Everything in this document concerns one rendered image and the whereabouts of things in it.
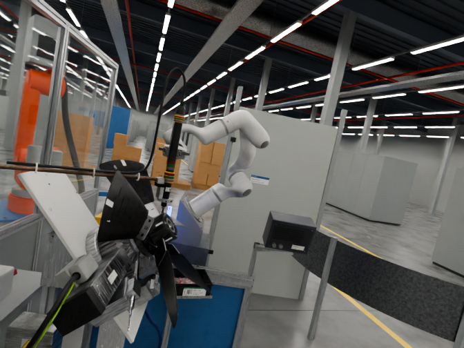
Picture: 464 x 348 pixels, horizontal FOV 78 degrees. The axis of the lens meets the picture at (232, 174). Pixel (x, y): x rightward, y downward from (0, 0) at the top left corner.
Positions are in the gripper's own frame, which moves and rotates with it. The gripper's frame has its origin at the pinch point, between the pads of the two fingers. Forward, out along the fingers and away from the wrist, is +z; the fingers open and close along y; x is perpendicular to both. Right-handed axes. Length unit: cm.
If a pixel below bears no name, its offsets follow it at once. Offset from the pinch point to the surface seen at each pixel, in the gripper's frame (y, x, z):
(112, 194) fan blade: 11.8, -14.0, 35.0
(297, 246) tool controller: -76, -42, -32
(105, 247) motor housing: 16.2, -38.3, 17.6
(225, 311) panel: -43, -89, -36
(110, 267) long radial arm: 9, -37, 34
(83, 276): 14, -38, 41
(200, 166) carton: -11, -73, -806
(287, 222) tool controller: -66, -28, -29
